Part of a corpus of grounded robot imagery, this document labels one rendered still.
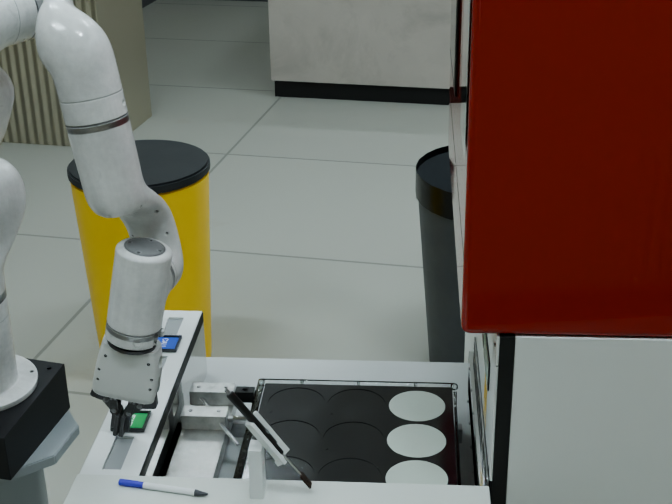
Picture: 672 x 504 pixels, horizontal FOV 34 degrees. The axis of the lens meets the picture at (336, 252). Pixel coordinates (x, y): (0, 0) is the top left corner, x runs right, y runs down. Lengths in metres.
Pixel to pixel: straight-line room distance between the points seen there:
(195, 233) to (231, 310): 0.71
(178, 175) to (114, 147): 1.97
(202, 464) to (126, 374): 0.24
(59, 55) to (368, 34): 5.17
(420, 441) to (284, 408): 0.26
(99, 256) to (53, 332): 0.67
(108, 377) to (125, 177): 0.33
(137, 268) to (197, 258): 2.06
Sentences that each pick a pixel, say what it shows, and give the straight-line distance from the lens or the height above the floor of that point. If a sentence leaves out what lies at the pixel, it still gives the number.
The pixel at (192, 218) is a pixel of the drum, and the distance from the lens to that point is 3.61.
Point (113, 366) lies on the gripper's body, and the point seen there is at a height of 1.11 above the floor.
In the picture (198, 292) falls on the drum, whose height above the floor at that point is 0.31.
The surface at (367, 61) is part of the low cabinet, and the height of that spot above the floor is 0.26.
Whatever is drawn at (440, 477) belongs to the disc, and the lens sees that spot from 1.82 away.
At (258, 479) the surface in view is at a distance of 1.64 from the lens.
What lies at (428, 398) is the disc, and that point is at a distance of 2.01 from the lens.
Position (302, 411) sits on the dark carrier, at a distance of 1.98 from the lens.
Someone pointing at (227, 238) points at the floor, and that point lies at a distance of 4.91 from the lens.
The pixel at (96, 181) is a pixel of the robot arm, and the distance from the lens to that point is 1.60.
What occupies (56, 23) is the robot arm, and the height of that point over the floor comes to 1.63.
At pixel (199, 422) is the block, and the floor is 0.90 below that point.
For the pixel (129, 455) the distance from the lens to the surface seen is 1.79.
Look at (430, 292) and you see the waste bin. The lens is 3.69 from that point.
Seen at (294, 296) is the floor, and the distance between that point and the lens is 4.37.
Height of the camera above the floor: 1.97
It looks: 25 degrees down
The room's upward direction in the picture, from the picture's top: 1 degrees counter-clockwise
